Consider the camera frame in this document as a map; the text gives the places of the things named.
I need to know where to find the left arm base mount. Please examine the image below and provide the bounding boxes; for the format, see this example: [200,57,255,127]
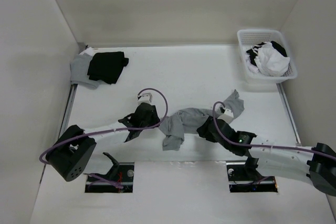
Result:
[85,163,134,194]

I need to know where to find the folded black tank top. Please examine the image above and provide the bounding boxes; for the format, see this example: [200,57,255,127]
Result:
[87,51,129,84]

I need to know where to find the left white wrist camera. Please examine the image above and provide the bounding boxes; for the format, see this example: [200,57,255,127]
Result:
[137,92,153,105]

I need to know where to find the folded white tank top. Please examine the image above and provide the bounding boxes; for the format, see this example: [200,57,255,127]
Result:
[82,47,95,56]

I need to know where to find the folded grey tank top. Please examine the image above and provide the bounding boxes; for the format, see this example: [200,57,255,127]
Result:
[70,54,100,90]

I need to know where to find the white plastic laundry basket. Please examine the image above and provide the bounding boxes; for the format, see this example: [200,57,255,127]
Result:
[237,29,298,84]

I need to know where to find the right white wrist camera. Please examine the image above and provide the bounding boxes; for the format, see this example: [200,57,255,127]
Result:
[218,106,234,124]

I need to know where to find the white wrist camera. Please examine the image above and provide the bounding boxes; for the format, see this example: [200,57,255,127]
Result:
[218,106,234,124]
[137,92,153,105]

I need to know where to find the white tank top in basket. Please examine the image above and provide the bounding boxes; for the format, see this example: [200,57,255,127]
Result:
[245,45,290,77]

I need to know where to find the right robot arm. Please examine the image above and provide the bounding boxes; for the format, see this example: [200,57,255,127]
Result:
[196,116,335,196]

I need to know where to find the grey tank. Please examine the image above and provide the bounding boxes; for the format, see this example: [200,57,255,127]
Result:
[159,90,245,151]
[70,54,100,90]

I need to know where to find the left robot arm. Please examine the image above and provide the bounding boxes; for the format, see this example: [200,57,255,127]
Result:
[41,102,160,182]

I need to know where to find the black tank top in basket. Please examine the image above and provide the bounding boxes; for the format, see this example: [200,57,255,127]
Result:
[246,41,288,66]

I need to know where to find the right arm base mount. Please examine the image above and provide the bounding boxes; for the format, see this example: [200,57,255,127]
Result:
[226,162,278,193]

